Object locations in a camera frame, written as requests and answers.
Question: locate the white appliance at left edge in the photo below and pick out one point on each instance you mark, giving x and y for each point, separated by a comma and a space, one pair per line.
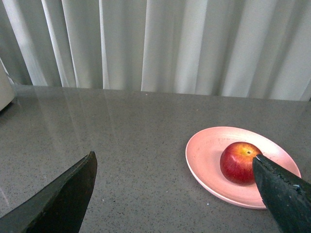
7, 93

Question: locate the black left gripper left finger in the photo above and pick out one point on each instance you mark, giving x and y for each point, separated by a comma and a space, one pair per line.
60, 206

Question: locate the red yellow apple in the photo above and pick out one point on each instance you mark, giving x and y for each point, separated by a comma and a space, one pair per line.
236, 162

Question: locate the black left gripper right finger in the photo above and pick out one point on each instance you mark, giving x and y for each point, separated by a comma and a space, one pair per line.
285, 195

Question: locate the pink plate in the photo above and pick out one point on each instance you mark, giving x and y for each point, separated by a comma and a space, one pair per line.
203, 152

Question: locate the white pleated curtain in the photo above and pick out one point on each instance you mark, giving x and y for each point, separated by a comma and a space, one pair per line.
235, 48

